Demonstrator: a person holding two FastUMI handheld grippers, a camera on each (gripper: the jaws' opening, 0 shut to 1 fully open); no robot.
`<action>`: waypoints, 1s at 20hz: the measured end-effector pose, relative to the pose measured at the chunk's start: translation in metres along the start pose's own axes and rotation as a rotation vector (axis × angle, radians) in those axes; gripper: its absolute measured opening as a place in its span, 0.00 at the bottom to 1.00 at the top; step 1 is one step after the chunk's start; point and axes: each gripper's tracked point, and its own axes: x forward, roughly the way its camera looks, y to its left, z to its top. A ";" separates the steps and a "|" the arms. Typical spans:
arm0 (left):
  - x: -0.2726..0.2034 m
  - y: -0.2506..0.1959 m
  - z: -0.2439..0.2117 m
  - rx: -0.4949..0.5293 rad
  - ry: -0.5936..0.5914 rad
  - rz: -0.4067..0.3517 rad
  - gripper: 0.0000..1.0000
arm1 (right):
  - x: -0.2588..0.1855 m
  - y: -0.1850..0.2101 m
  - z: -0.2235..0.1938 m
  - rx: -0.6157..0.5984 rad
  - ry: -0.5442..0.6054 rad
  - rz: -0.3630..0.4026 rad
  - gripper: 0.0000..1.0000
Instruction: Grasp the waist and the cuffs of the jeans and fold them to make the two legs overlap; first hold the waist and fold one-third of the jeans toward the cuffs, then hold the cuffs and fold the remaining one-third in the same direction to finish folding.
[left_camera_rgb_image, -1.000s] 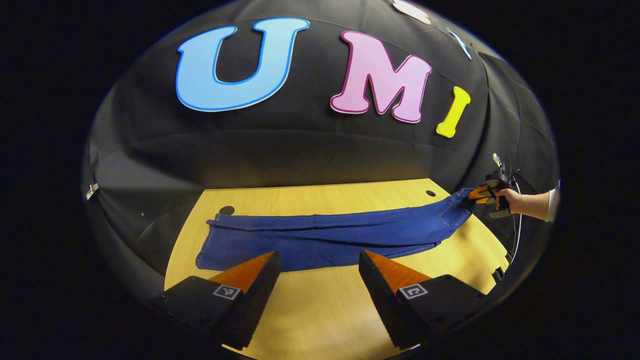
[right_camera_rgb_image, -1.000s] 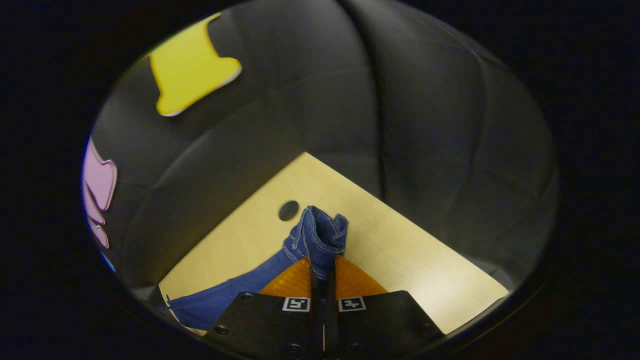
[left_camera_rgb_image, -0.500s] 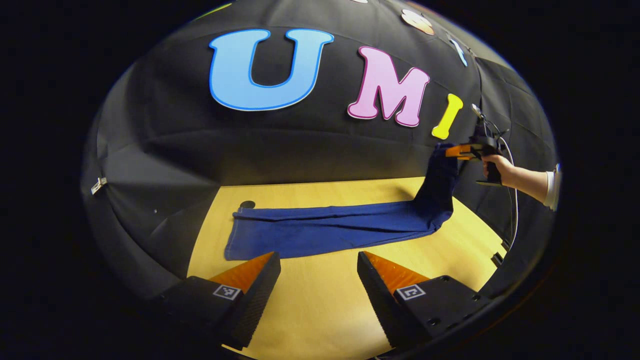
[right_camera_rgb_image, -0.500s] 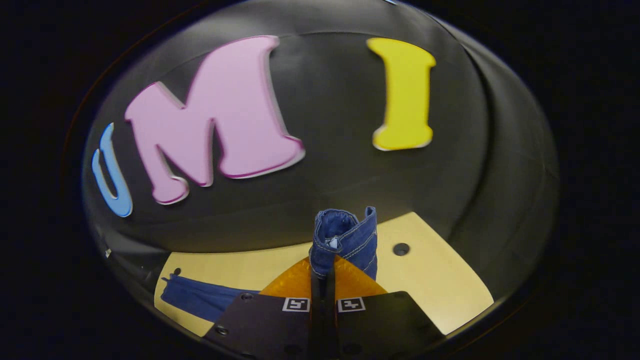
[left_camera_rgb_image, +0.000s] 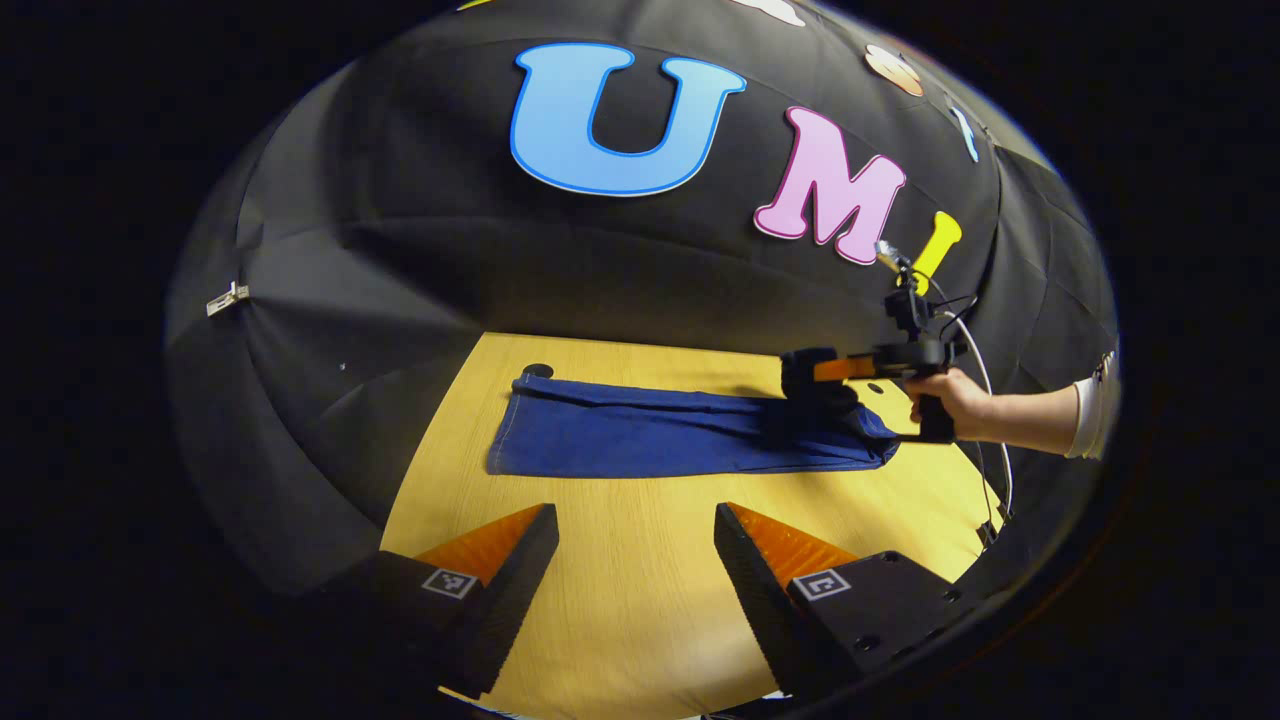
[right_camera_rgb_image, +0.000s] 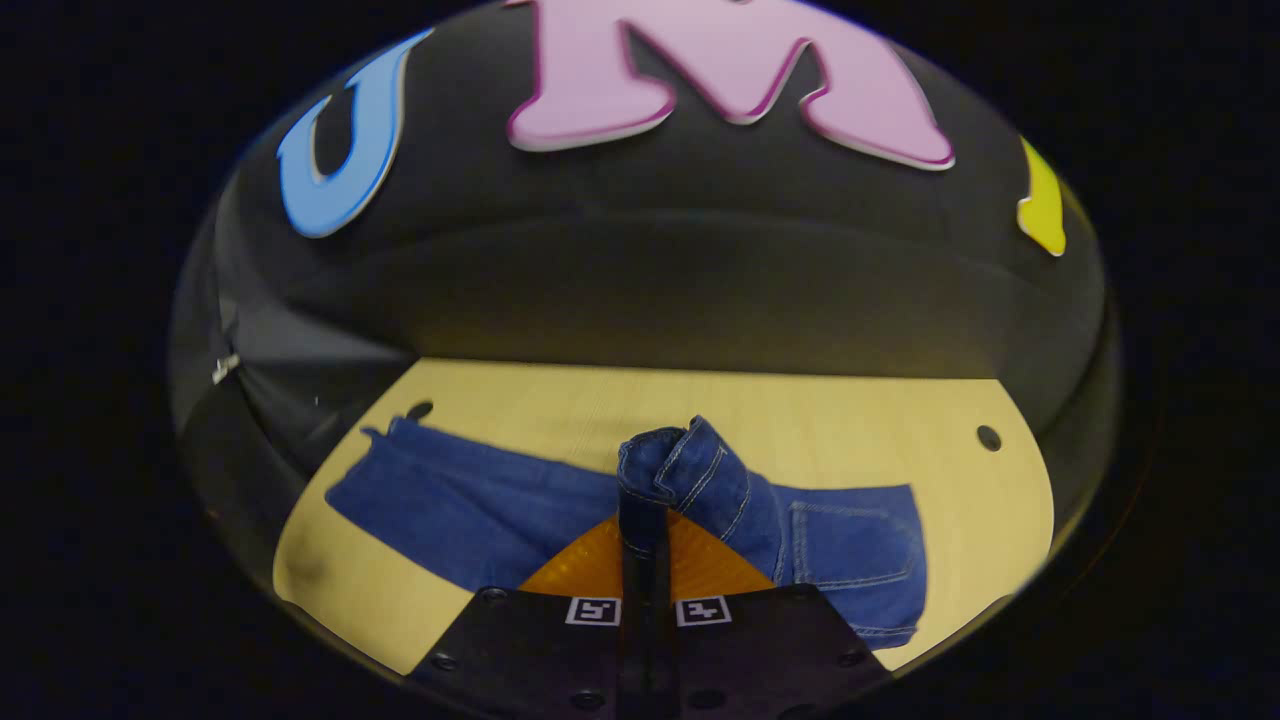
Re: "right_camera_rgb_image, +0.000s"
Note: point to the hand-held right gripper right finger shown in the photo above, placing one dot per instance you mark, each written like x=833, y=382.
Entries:
x=740, y=650

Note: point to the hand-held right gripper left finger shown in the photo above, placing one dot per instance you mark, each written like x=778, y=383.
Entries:
x=560, y=650

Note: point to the blue denim jeans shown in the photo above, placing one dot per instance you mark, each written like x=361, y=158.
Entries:
x=480, y=510

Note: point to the white cloth clip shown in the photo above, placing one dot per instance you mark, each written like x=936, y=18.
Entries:
x=225, y=368

